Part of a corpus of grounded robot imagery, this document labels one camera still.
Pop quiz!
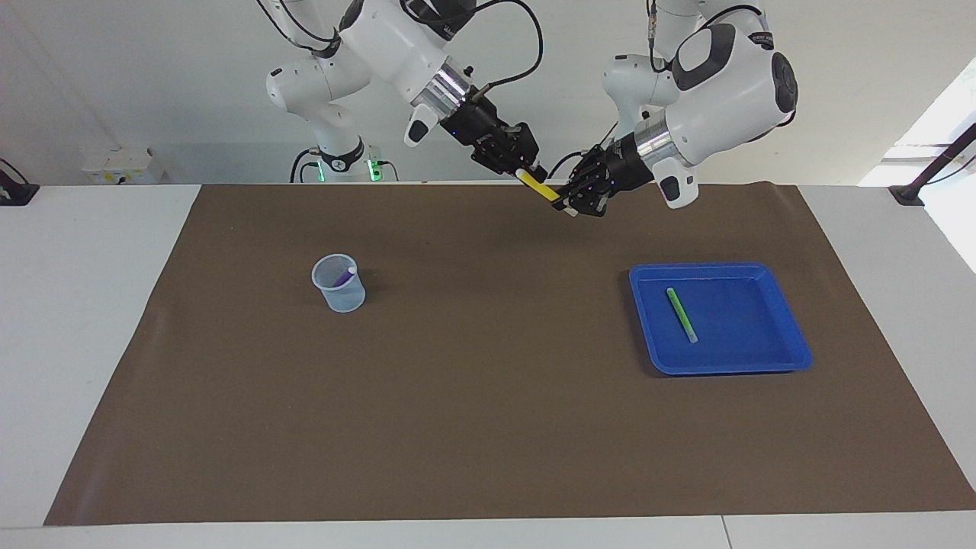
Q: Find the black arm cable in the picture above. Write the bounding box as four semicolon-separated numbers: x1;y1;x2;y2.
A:
396;0;544;91
647;0;763;47

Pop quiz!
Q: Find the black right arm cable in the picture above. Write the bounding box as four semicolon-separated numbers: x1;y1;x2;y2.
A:
396;0;544;91

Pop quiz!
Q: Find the brown table mat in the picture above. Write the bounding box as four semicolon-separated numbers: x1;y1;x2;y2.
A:
43;181;976;527

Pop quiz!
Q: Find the green pen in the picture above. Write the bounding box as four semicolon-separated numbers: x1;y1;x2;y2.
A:
666;287;699;344

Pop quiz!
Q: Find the black left base cable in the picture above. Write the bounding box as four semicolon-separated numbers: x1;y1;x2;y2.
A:
547;122;618;180

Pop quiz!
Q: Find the yellow pen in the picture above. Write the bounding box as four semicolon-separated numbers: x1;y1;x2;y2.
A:
516;169;561;205

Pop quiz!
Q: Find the black base cable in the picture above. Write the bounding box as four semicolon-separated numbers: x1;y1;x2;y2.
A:
290;147;323;184
547;122;618;180

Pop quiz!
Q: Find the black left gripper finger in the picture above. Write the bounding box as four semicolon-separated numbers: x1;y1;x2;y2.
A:
568;149;609;191
552;187;611;218

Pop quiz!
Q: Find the black pole stand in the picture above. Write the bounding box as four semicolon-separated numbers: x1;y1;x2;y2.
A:
888;122;976;208

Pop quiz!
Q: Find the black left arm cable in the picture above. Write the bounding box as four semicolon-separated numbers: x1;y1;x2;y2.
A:
647;0;763;47

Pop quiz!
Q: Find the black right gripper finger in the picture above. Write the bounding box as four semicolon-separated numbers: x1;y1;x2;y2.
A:
471;145;527;178
507;122;548;178

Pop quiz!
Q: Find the black right base cable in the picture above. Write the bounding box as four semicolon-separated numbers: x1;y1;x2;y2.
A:
290;147;323;184

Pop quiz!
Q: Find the translucent plastic cup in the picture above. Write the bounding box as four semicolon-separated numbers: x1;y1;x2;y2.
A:
311;253;367;313

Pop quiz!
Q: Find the blue plastic tray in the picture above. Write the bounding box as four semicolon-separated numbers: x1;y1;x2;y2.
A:
628;262;814;377

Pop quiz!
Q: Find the black table clamp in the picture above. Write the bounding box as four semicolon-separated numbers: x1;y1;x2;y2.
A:
0;158;40;207

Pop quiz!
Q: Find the white wall socket box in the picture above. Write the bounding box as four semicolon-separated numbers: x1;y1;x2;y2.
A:
82;147;165;185

